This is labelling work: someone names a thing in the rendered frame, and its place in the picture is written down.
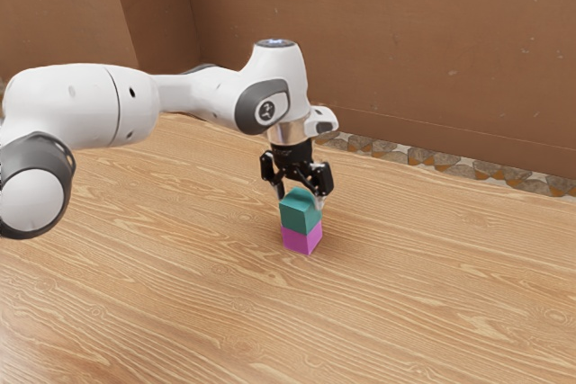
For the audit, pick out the teal block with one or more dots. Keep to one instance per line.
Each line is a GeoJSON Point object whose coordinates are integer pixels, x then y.
{"type": "Point", "coordinates": [299, 215]}

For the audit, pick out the magenta block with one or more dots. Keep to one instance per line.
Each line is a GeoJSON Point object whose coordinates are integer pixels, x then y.
{"type": "Point", "coordinates": [300, 240]}

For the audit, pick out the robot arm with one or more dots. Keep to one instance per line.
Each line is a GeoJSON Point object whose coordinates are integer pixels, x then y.
{"type": "Point", "coordinates": [90, 100]}

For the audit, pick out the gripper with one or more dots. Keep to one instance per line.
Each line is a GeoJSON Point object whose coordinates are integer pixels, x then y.
{"type": "Point", "coordinates": [292, 154]}

